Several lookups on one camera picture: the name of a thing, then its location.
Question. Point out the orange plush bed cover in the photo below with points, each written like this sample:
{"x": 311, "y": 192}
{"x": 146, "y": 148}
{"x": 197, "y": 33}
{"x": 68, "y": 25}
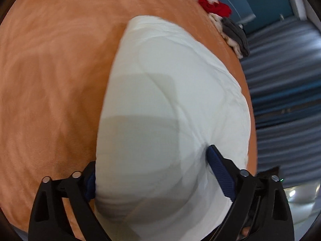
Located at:
{"x": 56, "y": 59}

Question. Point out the blue-grey pleated curtain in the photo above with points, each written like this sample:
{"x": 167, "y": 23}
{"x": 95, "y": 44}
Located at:
{"x": 283, "y": 76}

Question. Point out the dark grey folded garment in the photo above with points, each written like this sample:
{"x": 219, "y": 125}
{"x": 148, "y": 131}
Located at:
{"x": 237, "y": 34}

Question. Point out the cream fluffy garment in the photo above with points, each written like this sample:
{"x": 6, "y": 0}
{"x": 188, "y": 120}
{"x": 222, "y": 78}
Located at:
{"x": 216, "y": 20}

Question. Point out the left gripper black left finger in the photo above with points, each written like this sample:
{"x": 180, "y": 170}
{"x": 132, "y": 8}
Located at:
{"x": 48, "y": 219}

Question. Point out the blue upholstered headboard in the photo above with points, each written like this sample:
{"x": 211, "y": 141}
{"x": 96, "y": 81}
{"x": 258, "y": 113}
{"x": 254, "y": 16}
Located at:
{"x": 257, "y": 14}

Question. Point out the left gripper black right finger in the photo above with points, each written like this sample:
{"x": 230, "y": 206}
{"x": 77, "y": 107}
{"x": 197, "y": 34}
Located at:
{"x": 259, "y": 210}

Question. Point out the cream quilted jacket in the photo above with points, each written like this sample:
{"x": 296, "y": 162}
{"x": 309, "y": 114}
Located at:
{"x": 168, "y": 99}

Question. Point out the red garment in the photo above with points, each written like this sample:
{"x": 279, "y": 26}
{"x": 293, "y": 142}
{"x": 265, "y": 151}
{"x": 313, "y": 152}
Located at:
{"x": 218, "y": 8}

